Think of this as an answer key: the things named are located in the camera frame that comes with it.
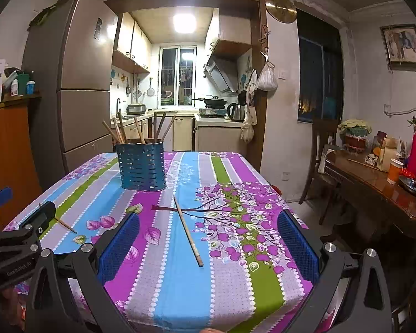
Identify grey range hood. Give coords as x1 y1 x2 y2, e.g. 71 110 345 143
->
204 56 239 94

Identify black wok on stove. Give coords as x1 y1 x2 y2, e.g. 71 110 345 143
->
194 96 227 109

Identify left hand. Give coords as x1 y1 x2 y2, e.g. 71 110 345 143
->
0 286 24 332

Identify floral striped tablecloth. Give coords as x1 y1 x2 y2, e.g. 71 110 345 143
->
8 152 313 332

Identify steel electric kettle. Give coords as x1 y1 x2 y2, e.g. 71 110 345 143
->
227 102 245 123

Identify round brass wall clock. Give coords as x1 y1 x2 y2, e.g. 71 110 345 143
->
265 0 297 23

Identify orange wooden cabinet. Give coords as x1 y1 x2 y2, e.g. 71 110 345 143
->
0 98 42 230

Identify white hanging plastic bag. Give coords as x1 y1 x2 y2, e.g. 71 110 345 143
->
257 61 278 92

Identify dark wooden chair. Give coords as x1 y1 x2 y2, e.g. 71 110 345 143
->
298 119 339 226

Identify right hand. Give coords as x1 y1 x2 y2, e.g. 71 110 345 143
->
200 328 225 333

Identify green container on cabinet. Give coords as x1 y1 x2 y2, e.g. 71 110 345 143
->
16 73 30 96

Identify silver rice cooker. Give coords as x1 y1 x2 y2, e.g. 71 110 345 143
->
126 103 147 116

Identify blue slotted utensil holder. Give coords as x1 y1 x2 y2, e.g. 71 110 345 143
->
115 141 166 192

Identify orange paper cup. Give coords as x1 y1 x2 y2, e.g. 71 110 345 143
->
387 158 404 185

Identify dark curtained window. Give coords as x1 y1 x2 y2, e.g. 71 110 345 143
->
297 10 344 123

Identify potted plant in red pot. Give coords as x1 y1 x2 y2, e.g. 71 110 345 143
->
338 119 372 153

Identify framed elephant picture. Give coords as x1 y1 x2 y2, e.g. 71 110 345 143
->
380 24 416 69

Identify white bottle on cabinet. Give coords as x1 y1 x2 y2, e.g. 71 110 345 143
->
10 79 19 96

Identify kitchen window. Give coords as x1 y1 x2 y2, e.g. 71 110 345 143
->
158 46 197 107

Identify beige hanging bags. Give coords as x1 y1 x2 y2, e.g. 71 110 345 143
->
240 70 258 143

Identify grey three-door refrigerator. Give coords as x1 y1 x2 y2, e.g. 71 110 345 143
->
22 0 118 190

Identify dark wooden side table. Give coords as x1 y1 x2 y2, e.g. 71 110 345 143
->
324 150 416 241

